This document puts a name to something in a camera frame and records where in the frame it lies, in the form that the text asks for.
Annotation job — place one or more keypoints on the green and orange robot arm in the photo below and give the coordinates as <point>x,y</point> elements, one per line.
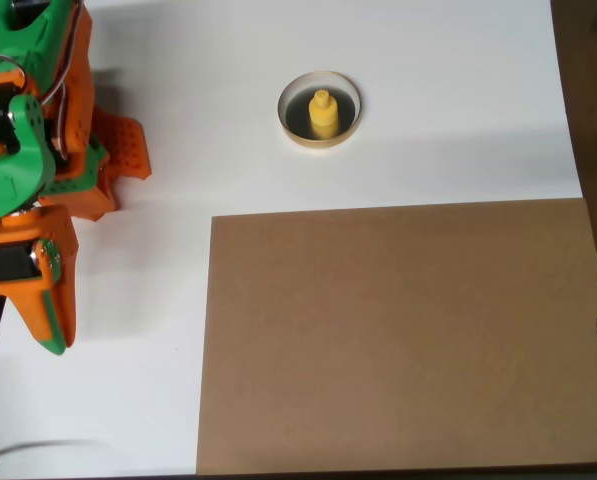
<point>8,180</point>

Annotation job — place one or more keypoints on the round white-rimmed dark bowl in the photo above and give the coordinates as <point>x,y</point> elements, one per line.
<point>349,116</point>

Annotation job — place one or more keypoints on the white sheet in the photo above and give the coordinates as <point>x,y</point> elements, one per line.
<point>428,150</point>

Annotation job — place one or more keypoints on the brown fibreboard panel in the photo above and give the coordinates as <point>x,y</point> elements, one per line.
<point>403,325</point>

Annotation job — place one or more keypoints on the orange gripper with motor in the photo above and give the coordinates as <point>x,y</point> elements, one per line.
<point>8,264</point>

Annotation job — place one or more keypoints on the small yellow plastic piece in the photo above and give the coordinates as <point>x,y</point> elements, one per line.
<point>323,116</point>

